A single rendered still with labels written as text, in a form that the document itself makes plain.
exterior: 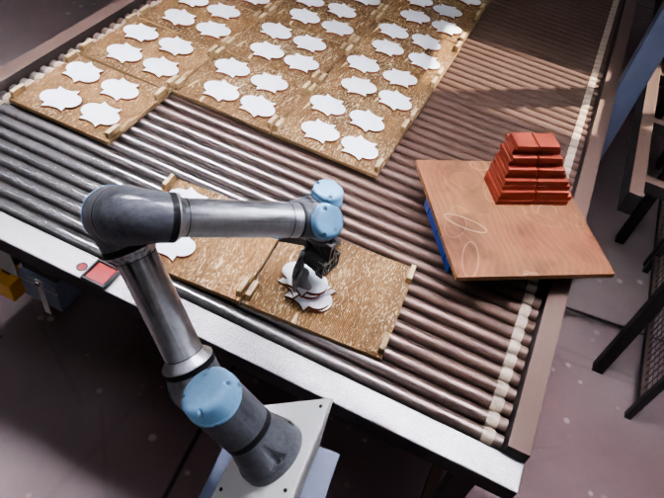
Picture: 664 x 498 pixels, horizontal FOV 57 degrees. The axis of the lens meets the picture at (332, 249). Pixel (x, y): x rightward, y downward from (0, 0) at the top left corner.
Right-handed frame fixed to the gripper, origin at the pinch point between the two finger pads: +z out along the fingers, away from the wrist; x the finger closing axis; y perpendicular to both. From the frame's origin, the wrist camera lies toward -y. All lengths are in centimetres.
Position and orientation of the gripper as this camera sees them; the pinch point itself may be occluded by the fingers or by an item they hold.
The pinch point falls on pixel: (304, 277)
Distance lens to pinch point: 170.5
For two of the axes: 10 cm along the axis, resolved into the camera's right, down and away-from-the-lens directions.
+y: 7.8, 5.3, -3.3
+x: 6.1, -5.3, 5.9
